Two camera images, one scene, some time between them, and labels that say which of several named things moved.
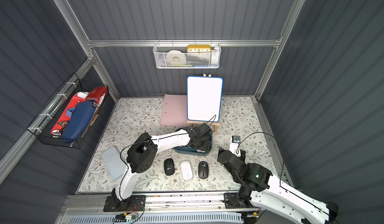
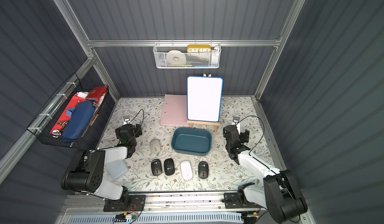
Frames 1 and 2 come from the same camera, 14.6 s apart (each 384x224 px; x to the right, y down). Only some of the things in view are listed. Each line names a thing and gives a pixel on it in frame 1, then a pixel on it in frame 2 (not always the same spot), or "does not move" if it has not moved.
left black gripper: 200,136 -> 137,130
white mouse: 186,170 does not move
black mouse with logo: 169,167 does not move
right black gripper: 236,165 -> 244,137
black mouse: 203,169 does not move
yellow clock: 199,48 does not move
